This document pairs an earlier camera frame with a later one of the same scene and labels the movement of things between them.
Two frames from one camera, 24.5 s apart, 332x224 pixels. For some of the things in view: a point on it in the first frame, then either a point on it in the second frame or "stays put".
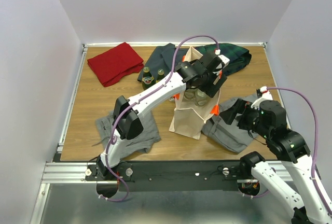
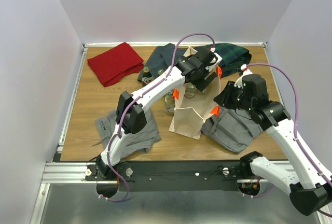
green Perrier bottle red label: x=148 y=79 stays put
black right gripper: x=240 y=106 to x=223 y=98
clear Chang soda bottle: x=189 y=93 stays put
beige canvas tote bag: x=192 y=108 stays put
